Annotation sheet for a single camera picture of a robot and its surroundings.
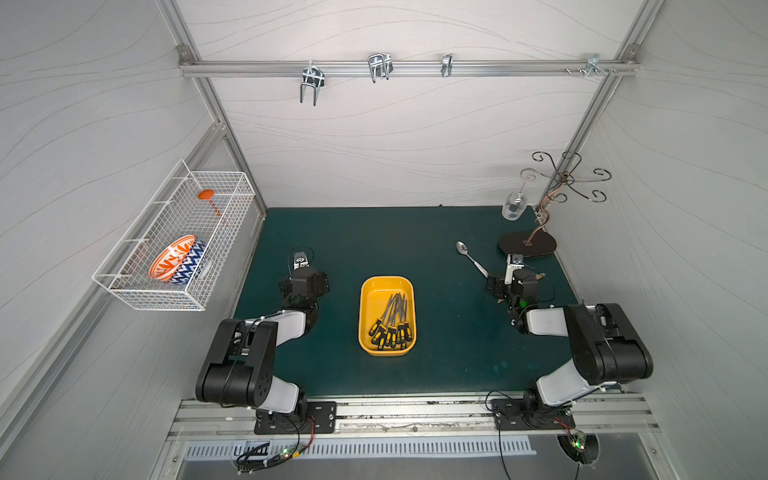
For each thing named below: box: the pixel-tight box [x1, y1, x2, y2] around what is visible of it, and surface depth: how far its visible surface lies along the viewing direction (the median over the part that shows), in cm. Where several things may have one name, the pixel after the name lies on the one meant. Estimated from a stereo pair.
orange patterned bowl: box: [148, 234, 196, 281], surface depth 65 cm
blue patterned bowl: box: [168, 238, 207, 285], surface depth 60 cm
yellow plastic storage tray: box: [358, 275, 417, 357], surface depth 92 cm
